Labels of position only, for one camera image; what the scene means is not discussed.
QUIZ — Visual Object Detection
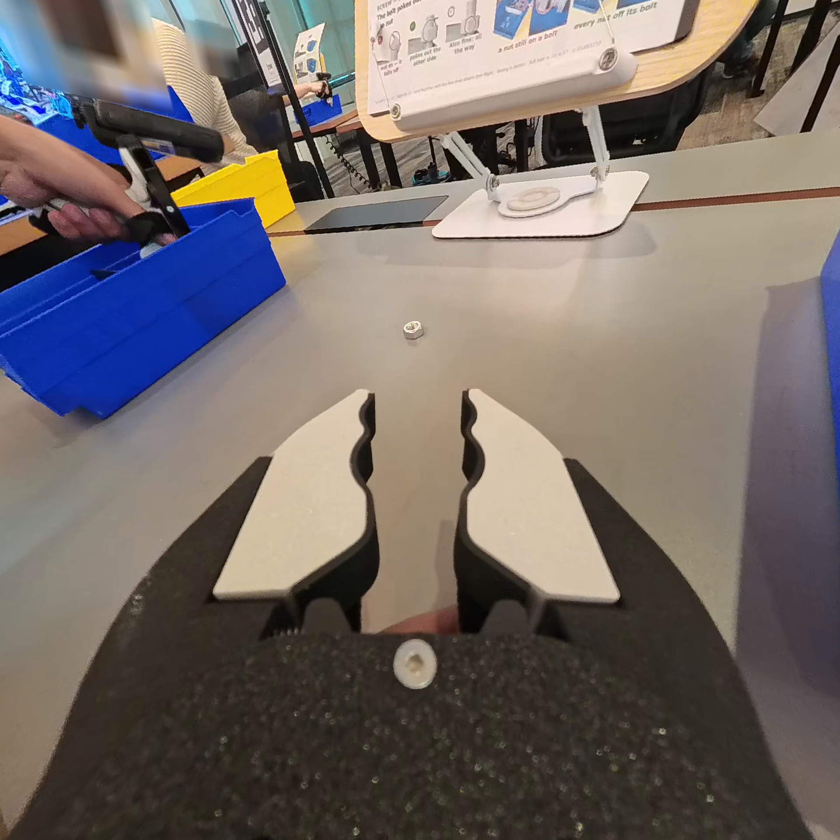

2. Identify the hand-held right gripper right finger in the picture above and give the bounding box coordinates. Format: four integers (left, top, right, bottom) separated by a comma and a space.
454, 388, 622, 632

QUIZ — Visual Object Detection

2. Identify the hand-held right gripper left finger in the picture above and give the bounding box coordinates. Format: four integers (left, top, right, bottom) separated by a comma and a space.
212, 389, 382, 630

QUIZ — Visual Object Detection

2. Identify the blue plastic bin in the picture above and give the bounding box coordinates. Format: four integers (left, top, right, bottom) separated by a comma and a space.
820, 226, 840, 463
0, 197, 287, 419

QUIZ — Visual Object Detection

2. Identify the person's left hand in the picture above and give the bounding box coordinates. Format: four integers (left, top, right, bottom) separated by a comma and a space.
0, 117, 144, 244

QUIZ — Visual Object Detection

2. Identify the long blue bin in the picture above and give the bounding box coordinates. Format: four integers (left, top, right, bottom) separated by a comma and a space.
66, 84, 196, 166

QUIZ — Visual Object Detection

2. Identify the wooden-edged table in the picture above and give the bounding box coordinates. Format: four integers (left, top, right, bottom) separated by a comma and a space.
0, 156, 206, 257

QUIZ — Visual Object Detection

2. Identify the yellow plastic bin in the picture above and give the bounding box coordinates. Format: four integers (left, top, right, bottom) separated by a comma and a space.
172, 150, 296, 228

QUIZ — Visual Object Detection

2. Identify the large display screen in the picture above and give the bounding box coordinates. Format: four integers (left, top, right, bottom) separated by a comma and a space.
0, 33, 73, 126

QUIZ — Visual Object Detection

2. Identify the printed tag board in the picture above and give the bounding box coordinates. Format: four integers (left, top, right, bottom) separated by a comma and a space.
231, 0, 284, 83

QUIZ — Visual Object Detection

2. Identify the small blue bin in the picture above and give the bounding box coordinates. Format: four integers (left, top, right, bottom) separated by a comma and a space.
295, 94, 343, 126

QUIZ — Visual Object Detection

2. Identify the wooden table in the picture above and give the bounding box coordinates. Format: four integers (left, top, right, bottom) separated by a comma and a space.
289, 108, 362, 140

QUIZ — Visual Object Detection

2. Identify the small instruction sign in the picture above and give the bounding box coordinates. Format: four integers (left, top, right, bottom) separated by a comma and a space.
292, 21, 328, 83

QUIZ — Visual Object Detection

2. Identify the black flat pad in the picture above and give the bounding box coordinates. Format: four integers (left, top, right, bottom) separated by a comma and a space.
303, 195, 450, 234

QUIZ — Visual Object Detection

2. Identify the printed instruction sheet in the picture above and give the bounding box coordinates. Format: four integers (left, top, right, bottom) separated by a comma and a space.
366, 0, 700, 119

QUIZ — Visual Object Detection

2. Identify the black office chair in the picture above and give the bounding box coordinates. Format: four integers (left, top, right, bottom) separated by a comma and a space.
541, 66, 713, 165

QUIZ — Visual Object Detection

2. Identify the grey flat panel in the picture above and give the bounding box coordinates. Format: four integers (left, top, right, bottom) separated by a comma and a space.
753, 26, 840, 135

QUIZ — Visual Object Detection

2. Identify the black stand pole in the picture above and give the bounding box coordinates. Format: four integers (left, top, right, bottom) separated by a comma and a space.
799, 0, 840, 133

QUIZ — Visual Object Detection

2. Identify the wooden board document stand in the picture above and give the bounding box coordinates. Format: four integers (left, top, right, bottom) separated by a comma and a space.
354, 0, 762, 240

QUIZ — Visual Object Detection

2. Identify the black coiled cable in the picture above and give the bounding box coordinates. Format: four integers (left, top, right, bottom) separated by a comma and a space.
328, 141, 368, 193

